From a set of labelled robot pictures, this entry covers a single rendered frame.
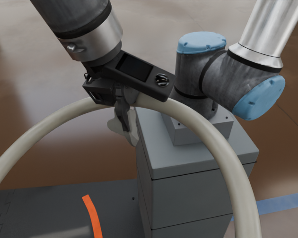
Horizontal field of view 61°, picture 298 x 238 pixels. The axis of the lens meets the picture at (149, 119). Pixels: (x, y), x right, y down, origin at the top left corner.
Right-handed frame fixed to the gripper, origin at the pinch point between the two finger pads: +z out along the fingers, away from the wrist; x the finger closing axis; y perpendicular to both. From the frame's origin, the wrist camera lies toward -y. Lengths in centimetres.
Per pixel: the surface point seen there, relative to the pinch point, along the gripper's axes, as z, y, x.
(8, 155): -7.7, 21.4, 17.3
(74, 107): -7.9, 12.5, 4.5
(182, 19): 217, 142, -342
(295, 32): 255, -35, -347
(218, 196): 66, -7, -7
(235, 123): 49, -10, -33
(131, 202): 115, 54, -3
